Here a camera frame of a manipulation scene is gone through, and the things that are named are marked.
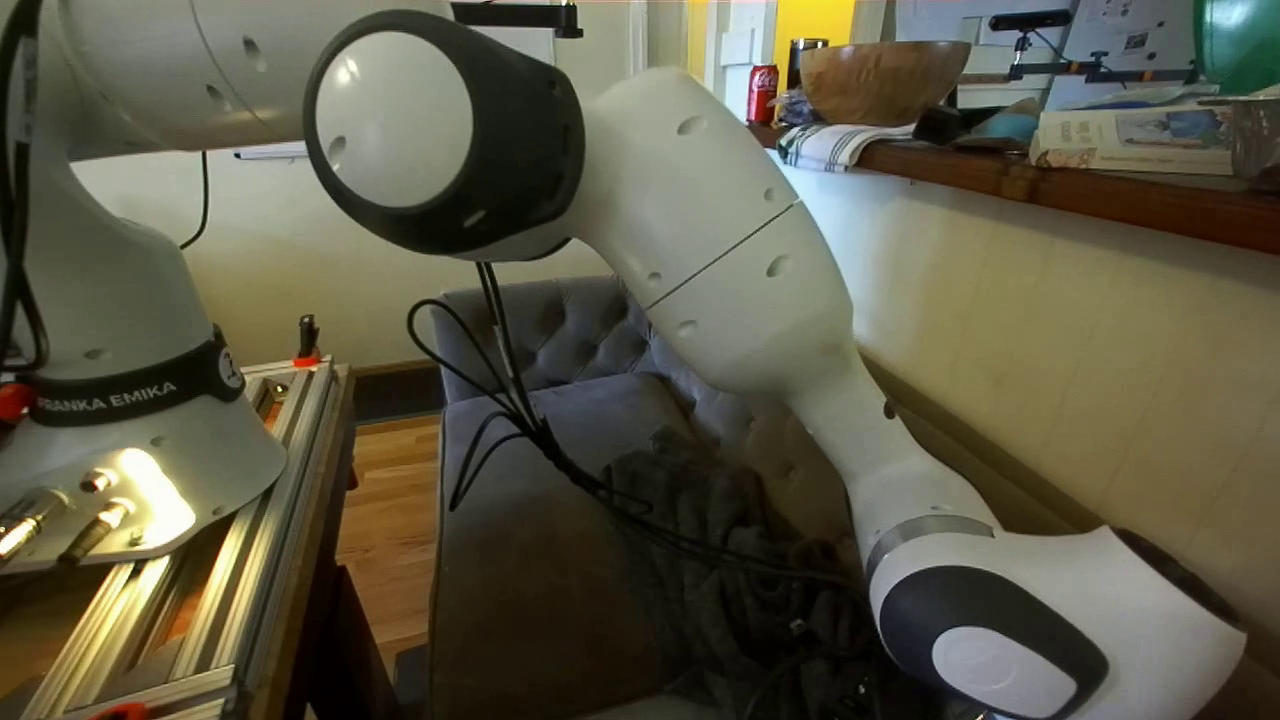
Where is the dark grey blanket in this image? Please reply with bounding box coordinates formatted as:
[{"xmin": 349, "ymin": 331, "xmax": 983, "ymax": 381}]
[{"xmin": 603, "ymin": 422, "xmax": 936, "ymax": 720}]

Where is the grey tufted sofa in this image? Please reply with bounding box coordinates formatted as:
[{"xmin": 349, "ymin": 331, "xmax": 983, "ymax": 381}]
[{"xmin": 426, "ymin": 274, "xmax": 1280, "ymax": 720}]

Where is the striped folded towel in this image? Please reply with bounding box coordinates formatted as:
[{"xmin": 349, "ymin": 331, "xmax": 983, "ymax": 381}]
[{"xmin": 777, "ymin": 121, "xmax": 925, "ymax": 176}]

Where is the red drink can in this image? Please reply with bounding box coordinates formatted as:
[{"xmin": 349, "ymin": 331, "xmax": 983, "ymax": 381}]
[{"xmin": 742, "ymin": 62, "xmax": 782, "ymax": 132}]

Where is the small red black clamp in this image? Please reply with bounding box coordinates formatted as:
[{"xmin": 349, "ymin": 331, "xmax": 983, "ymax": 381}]
[{"xmin": 291, "ymin": 311, "xmax": 327, "ymax": 377}]

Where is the wooden bowl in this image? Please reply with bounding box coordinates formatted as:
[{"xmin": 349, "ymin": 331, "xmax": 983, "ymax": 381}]
[{"xmin": 796, "ymin": 38, "xmax": 976, "ymax": 127}]

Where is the clear glass container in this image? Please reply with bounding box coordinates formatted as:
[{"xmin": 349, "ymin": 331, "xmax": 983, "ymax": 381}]
[{"xmin": 1217, "ymin": 92, "xmax": 1280, "ymax": 184}]

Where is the green ball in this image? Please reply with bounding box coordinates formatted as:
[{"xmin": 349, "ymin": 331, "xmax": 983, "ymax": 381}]
[{"xmin": 1191, "ymin": 0, "xmax": 1280, "ymax": 101}]

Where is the aluminium frame robot table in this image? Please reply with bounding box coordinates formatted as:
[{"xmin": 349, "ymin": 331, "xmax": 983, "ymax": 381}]
[{"xmin": 0, "ymin": 358, "xmax": 365, "ymax": 720}]

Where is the wooden wall shelf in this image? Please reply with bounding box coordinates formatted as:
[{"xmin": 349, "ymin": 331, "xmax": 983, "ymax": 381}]
[{"xmin": 742, "ymin": 121, "xmax": 1280, "ymax": 257}]

